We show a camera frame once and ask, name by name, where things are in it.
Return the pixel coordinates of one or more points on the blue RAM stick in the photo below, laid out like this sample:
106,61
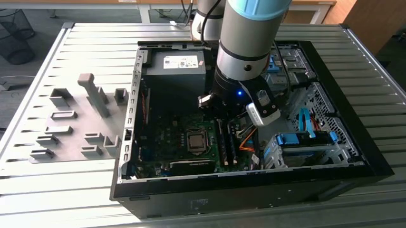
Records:
224,142

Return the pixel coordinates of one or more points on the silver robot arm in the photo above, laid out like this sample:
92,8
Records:
251,35

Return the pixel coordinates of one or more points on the grey power supply unit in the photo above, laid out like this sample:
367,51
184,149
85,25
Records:
174,80

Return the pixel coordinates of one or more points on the blue drive carrier latch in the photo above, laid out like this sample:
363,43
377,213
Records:
275,69

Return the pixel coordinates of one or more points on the silver CPU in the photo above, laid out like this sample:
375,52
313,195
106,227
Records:
196,141

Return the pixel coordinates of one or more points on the CPU socket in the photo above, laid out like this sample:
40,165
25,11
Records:
188,142

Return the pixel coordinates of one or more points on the green motherboard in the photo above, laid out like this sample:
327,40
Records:
169,137

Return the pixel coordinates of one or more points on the blue disk carrier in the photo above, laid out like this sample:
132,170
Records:
289,139

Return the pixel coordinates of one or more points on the grey metal drive cage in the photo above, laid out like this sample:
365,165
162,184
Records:
301,61

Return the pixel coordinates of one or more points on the black graphics card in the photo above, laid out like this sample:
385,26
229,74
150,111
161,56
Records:
192,166

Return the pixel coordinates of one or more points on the grey disk bay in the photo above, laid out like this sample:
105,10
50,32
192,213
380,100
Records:
317,149

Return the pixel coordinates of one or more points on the black open PC case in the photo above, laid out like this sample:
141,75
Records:
241,194

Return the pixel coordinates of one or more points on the grey parts rack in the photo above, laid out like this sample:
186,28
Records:
80,111

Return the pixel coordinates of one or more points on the brown wooden cabinet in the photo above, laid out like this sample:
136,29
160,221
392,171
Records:
375,23

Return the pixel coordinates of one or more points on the white frame desk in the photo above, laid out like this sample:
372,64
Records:
145,12

